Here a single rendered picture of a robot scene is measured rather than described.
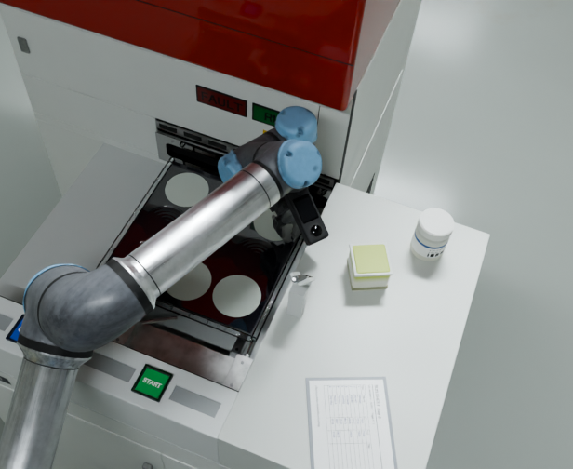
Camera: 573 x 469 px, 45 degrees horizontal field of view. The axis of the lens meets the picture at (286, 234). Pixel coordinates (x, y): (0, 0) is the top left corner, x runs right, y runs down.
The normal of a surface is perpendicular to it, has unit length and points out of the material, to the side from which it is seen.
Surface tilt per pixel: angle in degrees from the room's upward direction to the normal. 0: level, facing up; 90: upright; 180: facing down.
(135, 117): 90
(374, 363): 0
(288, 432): 0
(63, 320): 48
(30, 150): 0
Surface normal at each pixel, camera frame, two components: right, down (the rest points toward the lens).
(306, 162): 0.50, 0.08
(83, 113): -0.36, 0.75
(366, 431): 0.05, -0.58
